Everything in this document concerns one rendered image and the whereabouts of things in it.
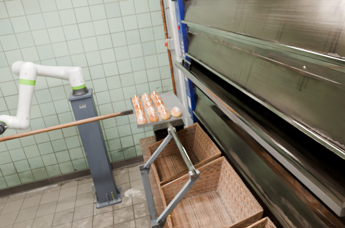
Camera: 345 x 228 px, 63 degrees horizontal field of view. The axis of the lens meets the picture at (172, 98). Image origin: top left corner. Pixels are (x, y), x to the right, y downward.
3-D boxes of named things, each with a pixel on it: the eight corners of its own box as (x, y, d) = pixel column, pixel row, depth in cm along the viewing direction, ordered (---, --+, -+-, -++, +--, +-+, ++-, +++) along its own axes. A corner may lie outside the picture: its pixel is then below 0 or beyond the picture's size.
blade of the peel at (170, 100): (137, 128, 180) (136, 125, 179) (130, 100, 231) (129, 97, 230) (191, 116, 186) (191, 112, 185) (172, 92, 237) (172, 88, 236)
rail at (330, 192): (174, 62, 233) (176, 62, 234) (341, 209, 68) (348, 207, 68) (174, 59, 233) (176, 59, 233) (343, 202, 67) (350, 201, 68)
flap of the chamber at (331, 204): (174, 65, 234) (197, 63, 238) (339, 217, 69) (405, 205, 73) (174, 62, 233) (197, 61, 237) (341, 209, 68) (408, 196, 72)
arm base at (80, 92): (74, 89, 278) (72, 83, 276) (89, 86, 280) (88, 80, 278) (71, 97, 254) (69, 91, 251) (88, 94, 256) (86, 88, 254)
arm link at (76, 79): (79, 83, 270) (74, 64, 263) (89, 85, 260) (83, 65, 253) (67, 88, 261) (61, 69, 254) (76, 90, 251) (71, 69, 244)
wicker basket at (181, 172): (200, 148, 261) (197, 121, 251) (226, 184, 209) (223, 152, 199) (149, 161, 252) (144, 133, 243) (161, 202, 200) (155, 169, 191)
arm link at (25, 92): (20, 83, 227) (16, 83, 217) (36, 86, 230) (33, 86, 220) (15, 128, 228) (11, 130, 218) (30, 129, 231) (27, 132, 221)
